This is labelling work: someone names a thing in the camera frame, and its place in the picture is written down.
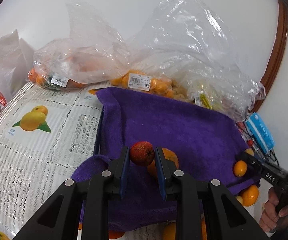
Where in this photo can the plastic bag of kumquats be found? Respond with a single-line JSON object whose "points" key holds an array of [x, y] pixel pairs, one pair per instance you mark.
{"points": [[178, 33]]}

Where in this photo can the plastic bag of yellow fruit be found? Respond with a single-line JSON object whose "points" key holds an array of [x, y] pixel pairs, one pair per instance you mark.
{"points": [[227, 91]]}

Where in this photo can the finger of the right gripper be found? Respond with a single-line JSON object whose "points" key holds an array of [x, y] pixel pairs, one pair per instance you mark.
{"points": [[251, 163]]}

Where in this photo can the plastic bag of oranges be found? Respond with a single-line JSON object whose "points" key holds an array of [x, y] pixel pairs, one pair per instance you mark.
{"points": [[94, 51]]}

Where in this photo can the small orange kumquat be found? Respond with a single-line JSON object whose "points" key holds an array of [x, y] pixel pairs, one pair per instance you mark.
{"points": [[240, 168]]}

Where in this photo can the blue tissue box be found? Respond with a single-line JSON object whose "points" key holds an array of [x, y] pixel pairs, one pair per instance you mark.
{"points": [[260, 132]]}

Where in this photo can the small red hawthorn fruit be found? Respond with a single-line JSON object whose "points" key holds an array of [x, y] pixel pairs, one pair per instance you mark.
{"points": [[142, 153]]}

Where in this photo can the small orange fruit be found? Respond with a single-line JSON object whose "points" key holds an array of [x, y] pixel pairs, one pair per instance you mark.
{"points": [[203, 229]]}

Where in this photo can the white plastic bag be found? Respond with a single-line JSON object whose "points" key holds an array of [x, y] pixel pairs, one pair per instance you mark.
{"points": [[16, 60]]}

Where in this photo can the red fruit on table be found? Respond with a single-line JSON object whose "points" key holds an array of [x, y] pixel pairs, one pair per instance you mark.
{"points": [[250, 143]]}

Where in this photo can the orange mandarin front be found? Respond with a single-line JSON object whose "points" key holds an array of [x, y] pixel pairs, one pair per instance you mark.
{"points": [[250, 195]]}

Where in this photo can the person's right hand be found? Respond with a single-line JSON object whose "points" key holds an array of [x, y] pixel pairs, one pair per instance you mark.
{"points": [[270, 219]]}

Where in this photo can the brown wooden door frame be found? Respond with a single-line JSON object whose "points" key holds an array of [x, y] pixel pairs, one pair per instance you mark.
{"points": [[278, 48]]}

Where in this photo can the bag of red fruits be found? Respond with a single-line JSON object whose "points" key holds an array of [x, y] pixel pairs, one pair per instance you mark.
{"points": [[243, 130]]}

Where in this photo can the purple towel lined tray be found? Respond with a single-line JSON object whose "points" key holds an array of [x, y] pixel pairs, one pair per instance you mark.
{"points": [[207, 144]]}

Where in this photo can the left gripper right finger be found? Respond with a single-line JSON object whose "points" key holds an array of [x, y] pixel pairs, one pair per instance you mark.
{"points": [[224, 216]]}

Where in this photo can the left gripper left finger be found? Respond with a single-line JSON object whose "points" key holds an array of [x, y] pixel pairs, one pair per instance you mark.
{"points": [[80, 209]]}

